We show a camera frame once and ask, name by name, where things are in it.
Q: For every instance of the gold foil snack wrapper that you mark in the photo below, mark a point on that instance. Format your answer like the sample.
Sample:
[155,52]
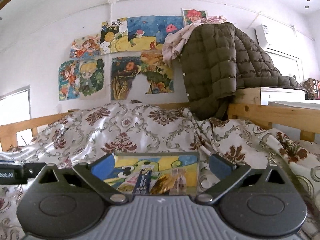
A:
[163,184]

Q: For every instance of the olive quilted puffer jacket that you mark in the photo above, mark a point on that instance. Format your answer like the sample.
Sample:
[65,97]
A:
[218,60]

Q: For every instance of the navy blue snack stick packet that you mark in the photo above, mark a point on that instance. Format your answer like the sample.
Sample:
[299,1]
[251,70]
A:
[143,182]

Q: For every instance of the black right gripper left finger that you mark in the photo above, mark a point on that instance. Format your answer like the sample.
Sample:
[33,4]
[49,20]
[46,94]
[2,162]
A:
[95,173]

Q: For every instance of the white air conditioner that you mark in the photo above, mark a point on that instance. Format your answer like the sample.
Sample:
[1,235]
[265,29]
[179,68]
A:
[277,38]

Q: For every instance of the planet space poster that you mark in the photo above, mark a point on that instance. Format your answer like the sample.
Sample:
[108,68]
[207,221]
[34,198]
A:
[114,36]

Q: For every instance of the wooden bed frame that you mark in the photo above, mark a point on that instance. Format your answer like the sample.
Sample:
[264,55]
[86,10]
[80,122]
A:
[304,119]

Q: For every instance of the pink floral cloth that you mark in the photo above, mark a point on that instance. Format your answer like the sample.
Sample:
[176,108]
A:
[174,43]

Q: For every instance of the green red snack packet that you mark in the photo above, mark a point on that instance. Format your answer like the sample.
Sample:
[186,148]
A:
[129,184]

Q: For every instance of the orange haired girl poster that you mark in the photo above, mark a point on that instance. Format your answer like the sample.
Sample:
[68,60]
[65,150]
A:
[85,47]

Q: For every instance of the torn swirl landscape poster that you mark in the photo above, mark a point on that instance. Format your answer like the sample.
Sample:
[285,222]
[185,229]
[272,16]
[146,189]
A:
[126,71]

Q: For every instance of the grey tray with cartoon painting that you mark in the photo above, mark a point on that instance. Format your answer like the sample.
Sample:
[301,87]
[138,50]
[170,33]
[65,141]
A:
[161,163]

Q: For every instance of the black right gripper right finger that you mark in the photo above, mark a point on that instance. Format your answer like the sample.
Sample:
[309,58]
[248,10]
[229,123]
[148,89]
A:
[230,176]

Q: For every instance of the anime children poster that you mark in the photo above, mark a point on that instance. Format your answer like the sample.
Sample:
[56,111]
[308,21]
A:
[82,79]

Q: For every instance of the white cabinet top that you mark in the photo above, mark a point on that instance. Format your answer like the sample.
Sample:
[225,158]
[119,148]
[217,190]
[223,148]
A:
[281,97]

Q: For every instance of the red haired girl poster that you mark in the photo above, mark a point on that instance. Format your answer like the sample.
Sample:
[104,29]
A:
[192,15]

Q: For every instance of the window with white frame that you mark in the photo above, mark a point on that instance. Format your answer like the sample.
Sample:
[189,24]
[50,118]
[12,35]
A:
[15,106]

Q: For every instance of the brown patterned bag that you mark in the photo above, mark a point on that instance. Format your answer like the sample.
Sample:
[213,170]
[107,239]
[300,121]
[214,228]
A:
[313,88]

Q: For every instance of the clear pink snack packet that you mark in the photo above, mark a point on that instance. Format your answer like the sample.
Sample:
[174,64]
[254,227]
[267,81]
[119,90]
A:
[180,184]

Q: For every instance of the floral satin bed cover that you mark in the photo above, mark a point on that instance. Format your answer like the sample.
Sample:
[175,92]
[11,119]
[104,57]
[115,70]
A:
[134,127]

